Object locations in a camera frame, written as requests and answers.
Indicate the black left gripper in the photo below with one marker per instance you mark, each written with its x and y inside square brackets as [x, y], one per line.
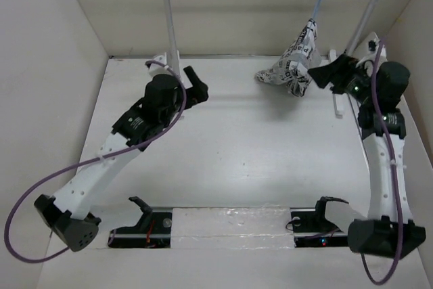
[198, 93]

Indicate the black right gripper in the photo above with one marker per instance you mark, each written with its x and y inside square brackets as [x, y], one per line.
[339, 70]

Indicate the newspaper print trousers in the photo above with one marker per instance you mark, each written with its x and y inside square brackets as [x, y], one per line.
[291, 69]

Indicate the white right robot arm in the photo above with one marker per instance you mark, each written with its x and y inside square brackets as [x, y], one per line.
[388, 230]

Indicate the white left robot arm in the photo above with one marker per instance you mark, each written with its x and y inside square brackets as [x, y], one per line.
[71, 212]

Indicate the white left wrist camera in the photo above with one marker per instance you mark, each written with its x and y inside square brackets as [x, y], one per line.
[160, 64]

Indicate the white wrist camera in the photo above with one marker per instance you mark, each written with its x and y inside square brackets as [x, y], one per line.
[375, 50]
[160, 64]

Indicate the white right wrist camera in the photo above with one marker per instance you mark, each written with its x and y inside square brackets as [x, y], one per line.
[375, 50]

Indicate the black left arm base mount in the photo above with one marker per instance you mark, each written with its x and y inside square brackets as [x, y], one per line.
[151, 231]

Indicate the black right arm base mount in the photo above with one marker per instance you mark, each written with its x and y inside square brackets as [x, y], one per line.
[323, 225]

